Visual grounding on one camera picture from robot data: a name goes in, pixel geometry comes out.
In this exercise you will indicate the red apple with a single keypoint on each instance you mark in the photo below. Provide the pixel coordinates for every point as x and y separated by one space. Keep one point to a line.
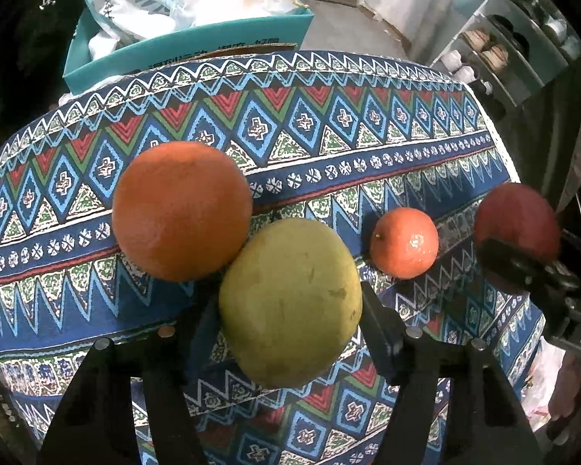
522 218

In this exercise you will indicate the small tangerine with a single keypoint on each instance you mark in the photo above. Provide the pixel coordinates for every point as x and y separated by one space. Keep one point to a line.
404 243

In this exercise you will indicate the teal plastic bin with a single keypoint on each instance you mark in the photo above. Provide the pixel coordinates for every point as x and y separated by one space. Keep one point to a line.
82 73

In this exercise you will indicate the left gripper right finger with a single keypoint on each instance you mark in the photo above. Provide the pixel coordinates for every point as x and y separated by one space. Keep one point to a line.
403 358

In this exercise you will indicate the shoe rack with shoes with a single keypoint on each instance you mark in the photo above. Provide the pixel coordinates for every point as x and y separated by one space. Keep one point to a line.
508 50

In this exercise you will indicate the patterned blue tablecloth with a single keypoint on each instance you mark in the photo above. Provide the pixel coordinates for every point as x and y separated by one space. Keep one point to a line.
333 137

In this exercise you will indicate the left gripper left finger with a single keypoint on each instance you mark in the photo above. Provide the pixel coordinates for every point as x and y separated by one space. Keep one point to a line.
171 353

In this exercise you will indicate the large orange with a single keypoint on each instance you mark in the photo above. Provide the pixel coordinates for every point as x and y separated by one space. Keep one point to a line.
181 211

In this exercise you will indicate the yellow-green mango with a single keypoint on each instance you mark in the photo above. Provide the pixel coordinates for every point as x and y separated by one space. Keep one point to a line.
290 302

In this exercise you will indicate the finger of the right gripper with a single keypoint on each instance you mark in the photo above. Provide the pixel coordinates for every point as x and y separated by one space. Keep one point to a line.
517 271

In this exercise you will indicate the black hanging garment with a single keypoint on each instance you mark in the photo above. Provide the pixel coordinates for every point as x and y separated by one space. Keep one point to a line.
34 37

